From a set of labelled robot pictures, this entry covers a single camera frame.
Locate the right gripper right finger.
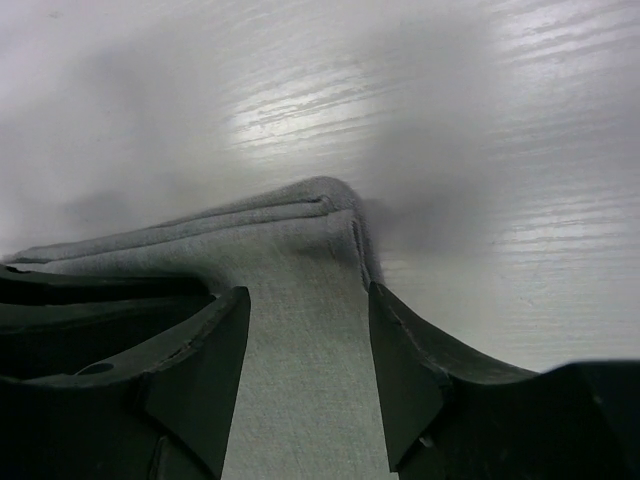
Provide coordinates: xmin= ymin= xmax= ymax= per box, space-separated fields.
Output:
xmin=369 ymin=283 xmax=639 ymax=479

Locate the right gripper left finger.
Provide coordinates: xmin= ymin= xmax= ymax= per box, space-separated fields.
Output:
xmin=1 ymin=266 xmax=250 ymax=479

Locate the grey cloth napkin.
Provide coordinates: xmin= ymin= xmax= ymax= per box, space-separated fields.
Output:
xmin=8 ymin=177 xmax=390 ymax=479

